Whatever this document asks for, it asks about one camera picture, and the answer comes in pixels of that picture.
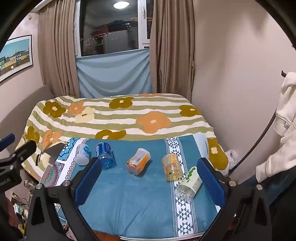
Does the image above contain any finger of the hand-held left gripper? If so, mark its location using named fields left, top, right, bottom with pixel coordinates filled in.
left=0, top=133, right=16, bottom=152
left=0, top=140, right=37, bottom=168

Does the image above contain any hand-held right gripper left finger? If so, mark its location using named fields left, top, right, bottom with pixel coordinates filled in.
left=26, top=157, right=102, bottom=241

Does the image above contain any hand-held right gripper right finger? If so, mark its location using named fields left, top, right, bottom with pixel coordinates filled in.
left=196, top=158, right=272, bottom=241

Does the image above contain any person's left forearm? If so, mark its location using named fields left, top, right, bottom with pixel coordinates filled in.
left=0, top=197, right=21, bottom=235

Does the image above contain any clear cup with green label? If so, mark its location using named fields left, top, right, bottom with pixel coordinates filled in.
left=174, top=166, right=203, bottom=202

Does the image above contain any white plastic bottle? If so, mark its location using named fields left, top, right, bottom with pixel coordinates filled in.
left=75, top=143, right=90, bottom=166

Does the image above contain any dark grey phone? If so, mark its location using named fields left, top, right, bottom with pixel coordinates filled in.
left=43, top=142, right=66, bottom=164

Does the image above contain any blue plastic bottle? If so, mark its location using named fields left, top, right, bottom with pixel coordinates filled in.
left=95, top=142, right=115, bottom=170

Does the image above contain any crumpled plastic bag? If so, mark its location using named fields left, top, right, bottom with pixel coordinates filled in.
left=223, top=149, right=238, bottom=163

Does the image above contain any white paper sheet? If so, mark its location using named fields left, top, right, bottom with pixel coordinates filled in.
left=193, top=133, right=210, bottom=160

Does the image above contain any teal patterned tablecloth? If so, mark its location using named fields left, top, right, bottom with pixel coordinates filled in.
left=43, top=135, right=221, bottom=239

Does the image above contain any floral striped blanket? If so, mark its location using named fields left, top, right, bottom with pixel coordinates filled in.
left=20, top=93, right=229, bottom=183

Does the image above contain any white hoodie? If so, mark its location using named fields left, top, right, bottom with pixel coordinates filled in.
left=255, top=72, right=296, bottom=183

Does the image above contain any beige curtain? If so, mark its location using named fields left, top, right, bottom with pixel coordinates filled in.
left=149, top=0, right=195, bottom=100
left=38, top=0, right=80, bottom=98

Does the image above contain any light blue cloth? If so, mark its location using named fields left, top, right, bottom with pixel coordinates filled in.
left=76, top=47, right=153, bottom=98

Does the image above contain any window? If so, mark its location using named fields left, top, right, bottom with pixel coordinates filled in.
left=75, top=0, right=154, bottom=57

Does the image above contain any black curved cable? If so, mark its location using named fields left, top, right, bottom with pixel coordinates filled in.
left=228, top=109, right=278, bottom=173

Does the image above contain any wall poster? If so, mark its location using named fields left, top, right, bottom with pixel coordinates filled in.
left=0, top=35, right=33, bottom=83

